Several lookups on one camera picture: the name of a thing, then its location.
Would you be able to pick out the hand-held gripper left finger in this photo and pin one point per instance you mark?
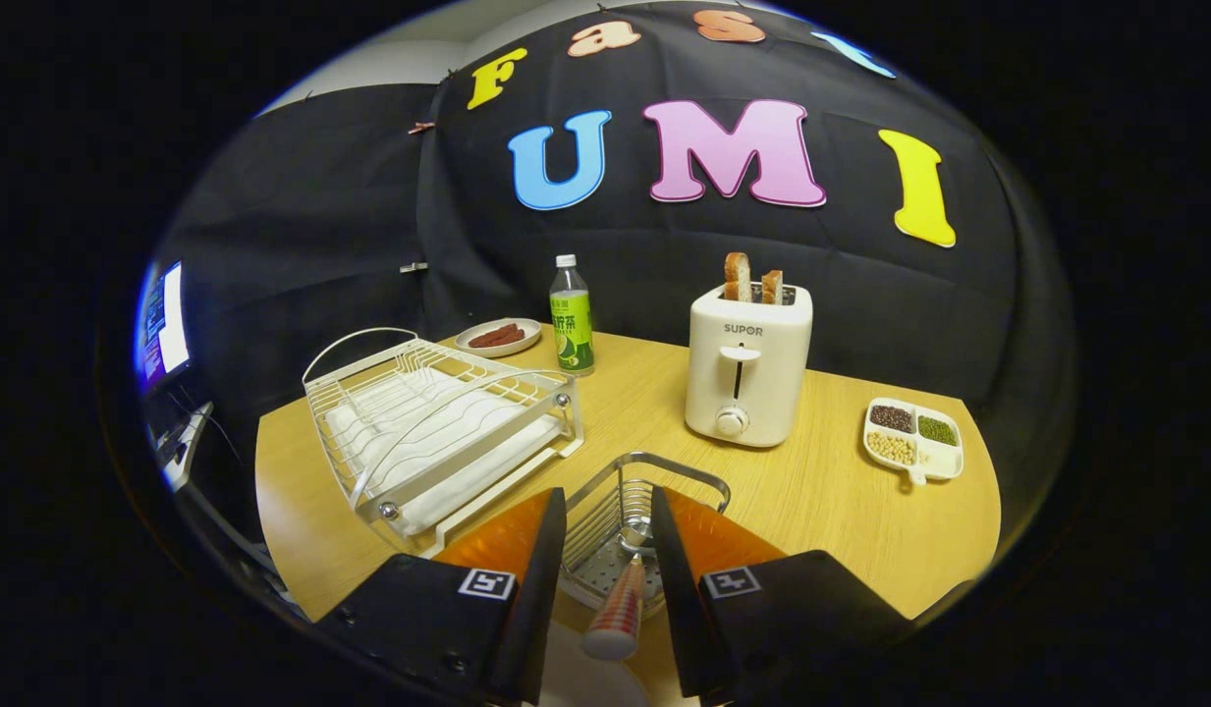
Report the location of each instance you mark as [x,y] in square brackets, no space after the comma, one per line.
[536,589]

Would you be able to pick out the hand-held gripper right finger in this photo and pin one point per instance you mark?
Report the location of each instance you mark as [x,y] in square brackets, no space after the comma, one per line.
[679,589]

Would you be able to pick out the small beige plate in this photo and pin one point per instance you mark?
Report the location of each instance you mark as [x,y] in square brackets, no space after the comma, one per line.
[526,329]

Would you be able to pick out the white divided bean dish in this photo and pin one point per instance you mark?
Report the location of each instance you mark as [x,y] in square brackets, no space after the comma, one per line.
[944,457]

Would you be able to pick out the white toaster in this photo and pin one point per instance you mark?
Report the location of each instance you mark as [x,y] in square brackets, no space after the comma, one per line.
[762,383]

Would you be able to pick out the reddish brown meat piece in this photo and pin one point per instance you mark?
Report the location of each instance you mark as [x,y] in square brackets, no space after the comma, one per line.
[512,338]
[487,337]

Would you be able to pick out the green label drink bottle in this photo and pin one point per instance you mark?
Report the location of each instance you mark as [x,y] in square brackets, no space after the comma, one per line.
[572,329]

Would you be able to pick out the toasted bread slice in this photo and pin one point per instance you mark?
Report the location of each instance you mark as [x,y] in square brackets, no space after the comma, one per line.
[737,277]
[772,288]

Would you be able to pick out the black backdrop cloth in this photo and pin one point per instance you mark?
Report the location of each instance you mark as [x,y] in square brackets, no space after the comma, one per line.
[369,226]

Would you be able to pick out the lit computer monitor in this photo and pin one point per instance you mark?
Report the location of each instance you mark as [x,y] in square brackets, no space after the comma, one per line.
[171,324]

